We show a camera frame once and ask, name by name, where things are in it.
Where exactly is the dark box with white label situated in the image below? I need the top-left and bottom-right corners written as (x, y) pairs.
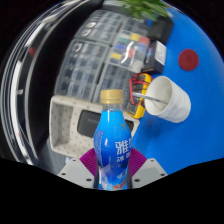
top-left (144, 40), bottom-right (168, 74)

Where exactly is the green potted plant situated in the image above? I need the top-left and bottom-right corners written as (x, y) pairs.
top-left (119, 0), bottom-right (171, 21)

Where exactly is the black flat case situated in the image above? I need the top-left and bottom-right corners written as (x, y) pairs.
top-left (148, 14), bottom-right (174, 43)

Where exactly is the yellow multimeter with red leads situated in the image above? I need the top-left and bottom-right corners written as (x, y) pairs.
top-left (121, 72), bottom-right (154, 120)

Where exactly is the grey small-parts drawer cabinet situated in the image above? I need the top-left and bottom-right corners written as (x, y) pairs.
top-left (54, 39), bottom-right (111, 101)
top-left (74, 9), bottom-right (128, 44)
top-left (123, 16), bottom-right (151, 38)
top-left (93, 63), bottom-right (134, 104)

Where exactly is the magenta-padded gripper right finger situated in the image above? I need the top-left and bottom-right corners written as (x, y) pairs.
top-left (128, 148), bottom-right (168, 189)

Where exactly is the clear box with coloured parts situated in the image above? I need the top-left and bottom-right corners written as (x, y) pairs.
top-left (108, 29), bottom-right (151, 73)

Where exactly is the black rounded speaker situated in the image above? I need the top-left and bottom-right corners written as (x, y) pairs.
top-left (77, 109), bottom-right (134, 138)

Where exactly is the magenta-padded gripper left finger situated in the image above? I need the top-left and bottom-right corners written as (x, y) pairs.
top-left (57, 148), bottom-right (99, 189)

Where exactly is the blue drink bottle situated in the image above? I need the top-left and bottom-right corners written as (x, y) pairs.
top-left (93, 89), bottom-right (134, 191)

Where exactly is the flat round red coaster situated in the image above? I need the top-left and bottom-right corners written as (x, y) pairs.
top-left (178, 48), bottom-right (200, 72)

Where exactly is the white faceted cup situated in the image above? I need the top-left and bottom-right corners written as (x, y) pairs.
top-left (143, 75), bottom-right (192, 124)

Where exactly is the metal stirring rod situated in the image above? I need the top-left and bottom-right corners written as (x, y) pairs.
top-left (132, 92), bottom-right (168, 104)

